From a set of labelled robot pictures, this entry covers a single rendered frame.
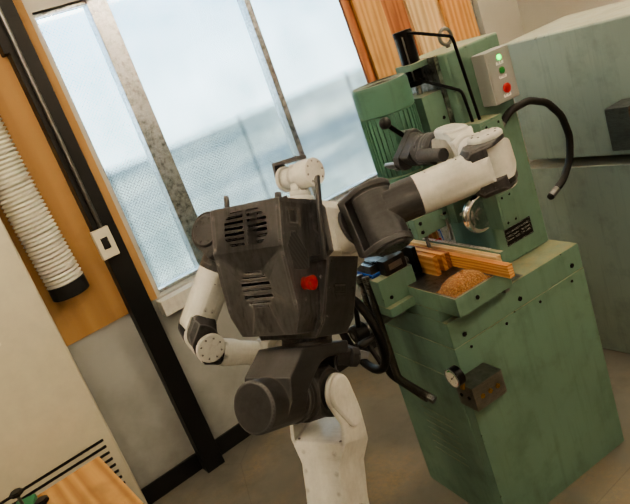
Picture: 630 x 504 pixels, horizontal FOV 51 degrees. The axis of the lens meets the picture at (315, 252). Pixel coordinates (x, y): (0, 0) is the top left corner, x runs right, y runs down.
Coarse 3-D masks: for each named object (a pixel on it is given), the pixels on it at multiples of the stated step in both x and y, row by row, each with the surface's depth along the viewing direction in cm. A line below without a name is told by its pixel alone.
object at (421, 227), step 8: (440, 208) 212; (424, 216) 210; (432, 216) 211; (408, 224) 211; (416, 224) 209; (424, 224) 210; (432, 224) 212; (440, 224) 213; (416, 232) 210; (424, 232) 210; (432, 232) 212
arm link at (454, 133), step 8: (440, 128) 168; (448, 128) 164; (456, 128) 161; (464, 128) 161; (440, 136) 165; (448, 136) 161; (456, 136) 160; (464, 136) 160; (456, 144) 160; (456, 152) 160
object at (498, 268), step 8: (432, 248) 217; (456, 256) 204; (464, 256) 201; (472, 256) 199; (456, 264) 205; (464, 264) 202; (472, 264) 198; (480, 264) 195; (488, 264) 191; (496, 264) 188; (504, 264) 186; (488, 272) 193; (496, 272) 190; (504, 272) 187; (512, 272) 186
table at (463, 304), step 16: (448, 272) 204; (416, 288) 202; (432, 288) 198; (480, 288) 189; (496, 288) 192; (400, 304) 203; (432, 304) 197; (448, 304) 189; (464, 304) 187; (480, 304) 190
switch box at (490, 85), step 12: (492, 48) 202; (504, 48) 199; (480, 60) 198; (492, 60) 198; (504, 60) 200; (480, 72) 200; (492, 72) 198; (504, 72) 200; (480, 84) 203; (492, 84) 199; (516, 84) 203; (492, 96) 200
